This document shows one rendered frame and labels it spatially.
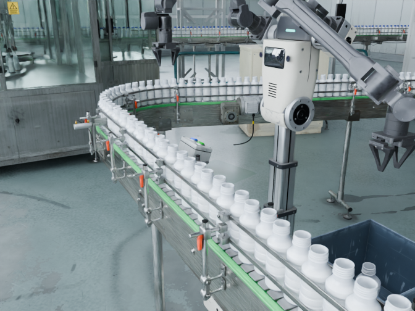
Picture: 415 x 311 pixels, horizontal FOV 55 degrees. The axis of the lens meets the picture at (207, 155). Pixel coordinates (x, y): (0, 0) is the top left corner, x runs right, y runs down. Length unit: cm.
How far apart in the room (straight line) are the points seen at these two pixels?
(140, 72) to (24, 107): 266
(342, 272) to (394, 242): 65
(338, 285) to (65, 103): 389
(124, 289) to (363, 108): 221
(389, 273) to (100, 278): 184
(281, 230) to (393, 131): 40
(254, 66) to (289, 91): 359
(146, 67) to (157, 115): 381
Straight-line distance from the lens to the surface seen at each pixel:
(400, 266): 146
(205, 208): 120
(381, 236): 146
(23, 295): 278
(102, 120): 217
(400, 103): 102
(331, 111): 325
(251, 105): 282
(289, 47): 172
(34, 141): 449
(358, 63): 109
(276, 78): 178
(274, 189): 197
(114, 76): 649
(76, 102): 445
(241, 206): 105
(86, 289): 270
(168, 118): 289
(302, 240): 87
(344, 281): 81
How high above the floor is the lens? 161
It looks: 20 degrees down
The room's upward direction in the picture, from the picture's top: straight up
